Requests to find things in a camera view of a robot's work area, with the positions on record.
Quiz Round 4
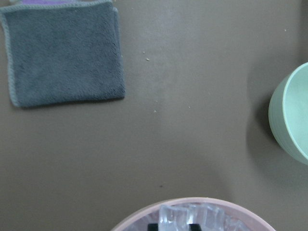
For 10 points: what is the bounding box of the pink bowl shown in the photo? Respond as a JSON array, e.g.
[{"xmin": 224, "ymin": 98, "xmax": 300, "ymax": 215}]
[{"xmin": 112, "ymin": 197, "xmax": 274, "ymax": 231}]

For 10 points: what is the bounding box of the single clear ice cube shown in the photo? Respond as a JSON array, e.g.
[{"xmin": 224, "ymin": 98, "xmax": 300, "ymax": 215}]
[{"xmin": 158, "ymin": 205, "xmax": 189, "ymax": 231}]

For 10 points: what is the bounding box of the clear ice cubes pile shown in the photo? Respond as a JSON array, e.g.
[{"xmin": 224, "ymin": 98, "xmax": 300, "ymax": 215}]
[{"xmin": 135, "ymin": 203, "xmax": 250, "ymax": 231}]

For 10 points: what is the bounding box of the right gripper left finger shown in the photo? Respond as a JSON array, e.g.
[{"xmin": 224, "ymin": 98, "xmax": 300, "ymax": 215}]
[{"xmin": 147, "ymin": 223, "xmax": 159, "ymax": 231}]

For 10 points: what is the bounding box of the mint green bowl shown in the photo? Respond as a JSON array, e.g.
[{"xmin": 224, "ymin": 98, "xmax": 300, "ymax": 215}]
[{"xmin": 268, "ymin": 63, "xmax": 308, "ymax": 165}]

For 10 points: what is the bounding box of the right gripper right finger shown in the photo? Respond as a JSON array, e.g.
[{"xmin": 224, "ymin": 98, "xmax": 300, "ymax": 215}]
[{"xmin": 189, "ymin": 224, "xmax": 201, "ymax": 231}]

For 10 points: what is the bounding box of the grey folded cloth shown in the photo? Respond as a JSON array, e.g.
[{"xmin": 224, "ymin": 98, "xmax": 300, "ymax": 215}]
[{"xmin": 0, "ymin": 0, "xmax": 126, "ymax": 108}]

